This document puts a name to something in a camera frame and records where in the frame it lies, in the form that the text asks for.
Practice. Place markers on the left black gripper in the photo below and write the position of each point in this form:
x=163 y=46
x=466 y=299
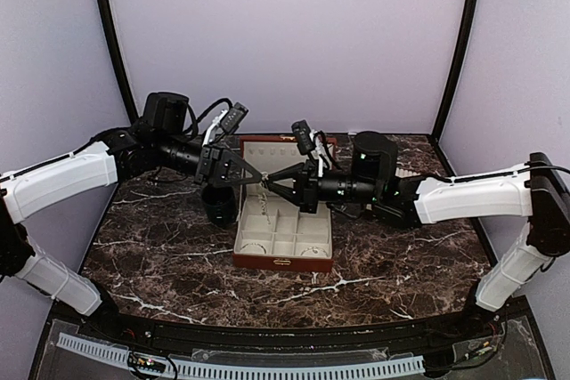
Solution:
x=215 y=164

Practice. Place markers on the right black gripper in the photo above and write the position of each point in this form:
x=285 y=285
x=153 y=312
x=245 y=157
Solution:
x=305 y=177

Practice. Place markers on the silver necklace green beads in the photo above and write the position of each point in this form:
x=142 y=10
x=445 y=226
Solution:
x=262 y=197

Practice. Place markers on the dark green cup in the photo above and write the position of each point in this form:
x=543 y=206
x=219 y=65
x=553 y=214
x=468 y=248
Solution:
x=220 y=205

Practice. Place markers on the red wooden jewelry box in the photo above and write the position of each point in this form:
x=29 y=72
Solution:
x=294 y=241

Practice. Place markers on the red jewelry tray cream insert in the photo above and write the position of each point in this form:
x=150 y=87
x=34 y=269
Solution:
x=406 y=174

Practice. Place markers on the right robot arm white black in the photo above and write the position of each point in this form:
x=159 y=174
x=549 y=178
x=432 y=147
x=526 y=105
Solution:
x=533 y=190

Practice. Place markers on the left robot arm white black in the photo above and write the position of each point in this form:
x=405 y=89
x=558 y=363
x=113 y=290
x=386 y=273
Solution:
x=162 y=137

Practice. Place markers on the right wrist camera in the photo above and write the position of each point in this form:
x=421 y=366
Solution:
x=313 y=145

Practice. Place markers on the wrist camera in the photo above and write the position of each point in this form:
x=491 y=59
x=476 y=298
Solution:
x=313 y=145
x=226 y=123

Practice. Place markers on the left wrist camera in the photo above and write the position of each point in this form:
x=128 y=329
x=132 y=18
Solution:
x=226 y=123

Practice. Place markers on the black front table rail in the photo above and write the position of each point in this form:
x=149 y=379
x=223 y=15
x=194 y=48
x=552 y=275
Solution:
x=421 y=335

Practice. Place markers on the white slotted cable duct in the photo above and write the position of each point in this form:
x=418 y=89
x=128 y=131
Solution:
x=235 y=365

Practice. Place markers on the left black frame post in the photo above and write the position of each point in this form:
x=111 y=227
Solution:
x=116 y=59

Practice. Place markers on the black frame post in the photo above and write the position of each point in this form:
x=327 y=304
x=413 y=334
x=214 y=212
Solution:
x=116 y=59
x=452 y=81

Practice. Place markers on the right black frame post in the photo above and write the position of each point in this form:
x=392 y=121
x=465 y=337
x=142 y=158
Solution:
x=452 y=81

